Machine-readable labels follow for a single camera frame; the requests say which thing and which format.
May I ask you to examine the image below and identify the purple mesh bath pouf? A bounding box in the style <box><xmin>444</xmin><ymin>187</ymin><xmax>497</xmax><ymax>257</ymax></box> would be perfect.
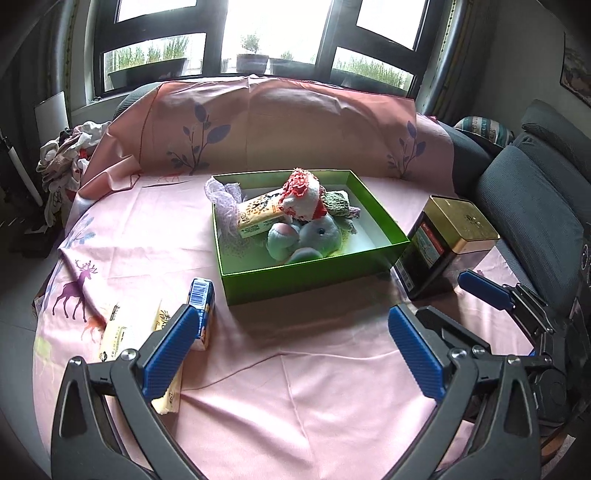
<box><xmin>204</xmin><ymin>178</ymin><xmax>243</xmax><ymax>241</ymax></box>

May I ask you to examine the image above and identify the low plant pot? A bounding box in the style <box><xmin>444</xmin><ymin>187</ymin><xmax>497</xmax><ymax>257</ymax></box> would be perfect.
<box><xmin>269</xmin><ymin>51</ymin><xmax>319</xmax><ymax>78</ymax></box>

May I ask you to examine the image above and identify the cream tissue pack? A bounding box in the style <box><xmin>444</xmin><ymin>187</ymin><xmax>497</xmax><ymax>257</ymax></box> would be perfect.
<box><xmin>98</xmin><ymin>299</ymin><xmax>186</xmax><ymax>416</ymax></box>

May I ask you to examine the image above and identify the grey fabric armchair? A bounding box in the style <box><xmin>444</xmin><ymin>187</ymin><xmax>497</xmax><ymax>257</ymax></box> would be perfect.
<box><xmin>475</xmin><ymin>99</ymin><xmax>591</xmax><ymax>315</ymax></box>

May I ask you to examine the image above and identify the white panel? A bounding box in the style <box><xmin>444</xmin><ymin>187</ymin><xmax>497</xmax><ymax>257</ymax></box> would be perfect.
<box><xmin>34</xmin><ymin>91</ymin><xmax>71</xmax><ymax>155</ymax></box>

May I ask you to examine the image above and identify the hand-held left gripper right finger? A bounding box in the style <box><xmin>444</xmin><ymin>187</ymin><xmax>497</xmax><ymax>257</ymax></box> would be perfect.
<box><xmin>388</xmin><ymin>305</ymin><xmax>542</xmax><ymax>480</ymax></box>

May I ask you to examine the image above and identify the salmon leaf print sheet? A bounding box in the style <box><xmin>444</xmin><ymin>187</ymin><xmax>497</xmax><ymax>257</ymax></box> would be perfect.
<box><xmin>76</xmin><ymin>76</ymin><xmax>455</xmax><ymax>185</ymax></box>

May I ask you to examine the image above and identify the striped cushion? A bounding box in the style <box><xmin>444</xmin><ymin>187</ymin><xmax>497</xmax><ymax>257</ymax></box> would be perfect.
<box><xmin>455</xmin><ymin>115</ymin><xmax>515</xmax><ymax>146</ymax></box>

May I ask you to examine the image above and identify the green cardboard box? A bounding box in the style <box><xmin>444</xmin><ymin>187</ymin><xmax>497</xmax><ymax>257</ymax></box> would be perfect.
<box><xmin>211</xmin><ymin>169</ymin><xmax>411</xmax><ymax>306</ymax></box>

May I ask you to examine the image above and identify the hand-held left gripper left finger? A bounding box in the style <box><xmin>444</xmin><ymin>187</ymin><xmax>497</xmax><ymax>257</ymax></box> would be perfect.
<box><xmin>50</xmin><ymin>304</ymin><xmax>200</xmax><ymax>480</ymax></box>

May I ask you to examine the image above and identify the potted small tree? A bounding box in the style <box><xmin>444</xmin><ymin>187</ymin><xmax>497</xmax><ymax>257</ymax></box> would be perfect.
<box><xmin>236</xmin><ymin>32</ymin><xmax>270</xmax><ymax>75</ymax></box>

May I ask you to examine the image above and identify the pile of clothes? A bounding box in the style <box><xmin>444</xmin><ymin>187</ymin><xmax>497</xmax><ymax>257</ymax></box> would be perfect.
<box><xmin>37</xmin><ymin>121</ymin><xmax>114</xmax><ymax>227</ymax></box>

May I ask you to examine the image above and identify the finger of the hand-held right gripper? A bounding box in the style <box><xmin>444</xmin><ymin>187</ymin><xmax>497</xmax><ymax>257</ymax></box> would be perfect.
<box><xmin>458</xmin><ymin>270</ymin><xmax>555</xmax><ymax>334</ymax></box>

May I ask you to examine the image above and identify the gold green metal tin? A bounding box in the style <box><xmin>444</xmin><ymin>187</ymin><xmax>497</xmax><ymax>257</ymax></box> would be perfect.
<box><xmin>393</xmin><ymin>195</ymin><xmax>501</xmax><ymax>301</ymax></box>

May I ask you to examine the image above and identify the yellow snack packet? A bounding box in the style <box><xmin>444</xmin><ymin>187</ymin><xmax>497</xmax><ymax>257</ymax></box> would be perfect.
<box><xmin>237</xmin><ymin>191</ymin><xmax>289</xmax><ymax>239</ymax></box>

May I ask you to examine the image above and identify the black framed window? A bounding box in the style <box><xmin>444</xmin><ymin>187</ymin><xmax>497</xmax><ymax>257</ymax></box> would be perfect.
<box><xmin>92</xmin><ymin>0</ymin><xmax>458</xmax><ymax>99</ymax></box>

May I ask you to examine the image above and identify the red white plush toy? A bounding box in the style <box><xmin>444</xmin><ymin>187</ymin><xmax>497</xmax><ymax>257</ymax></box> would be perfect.
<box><xmin>278</xmin><ymin>168</ymin><xmax>329</xmax><ymax>220</ymax></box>

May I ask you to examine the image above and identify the blue plush toy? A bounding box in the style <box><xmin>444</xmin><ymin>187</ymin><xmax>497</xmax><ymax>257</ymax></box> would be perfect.
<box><xmin>267</xmin><ymin>215</ymin><xmax>342</xmax><ymax>265</ymax></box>

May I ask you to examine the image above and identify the framed wall picture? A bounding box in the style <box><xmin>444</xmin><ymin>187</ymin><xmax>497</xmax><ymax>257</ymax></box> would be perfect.
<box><xmin>560</xmin><ymin>32</ymin><xmax>591</xmax><ymax>95</ymax></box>

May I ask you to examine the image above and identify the pink deer print sheet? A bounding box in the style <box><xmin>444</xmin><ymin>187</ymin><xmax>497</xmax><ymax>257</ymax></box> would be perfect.
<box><xmin>32</xmin><ymin>166</ymin><xmax>536</xmax><ymax>480</ymax></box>

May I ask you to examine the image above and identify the blue tissue pack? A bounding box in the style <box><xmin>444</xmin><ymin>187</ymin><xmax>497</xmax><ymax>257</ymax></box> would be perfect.
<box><xmin>187</xmin><ymin>278</ymin><xmax>217</xmax><ymax>352</ymax></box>

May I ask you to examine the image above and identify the long planter with shrubs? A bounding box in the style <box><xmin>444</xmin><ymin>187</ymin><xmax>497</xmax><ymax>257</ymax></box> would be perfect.
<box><xmin>331</xmin><ymin>58</ymin><xmax>409</xmax><ymax>95</ymax></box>
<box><xmin>107</xmin><ymin>34</ymin><xmax>189</xmax><ymax>88</ymax></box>

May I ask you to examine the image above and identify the green knitted cloth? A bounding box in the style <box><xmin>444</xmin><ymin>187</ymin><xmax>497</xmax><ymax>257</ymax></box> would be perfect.
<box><xmin>323</xmin><ymin>188</ymin><xmax>354</xmax><ymax>217</ymax></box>

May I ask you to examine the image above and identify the stick vacuum cleaner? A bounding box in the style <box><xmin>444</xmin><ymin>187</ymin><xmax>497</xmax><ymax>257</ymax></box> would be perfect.
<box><xmin>0</xmin><ymin>129</ymin><xmax>44</xmax><ymax>206</ymax></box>

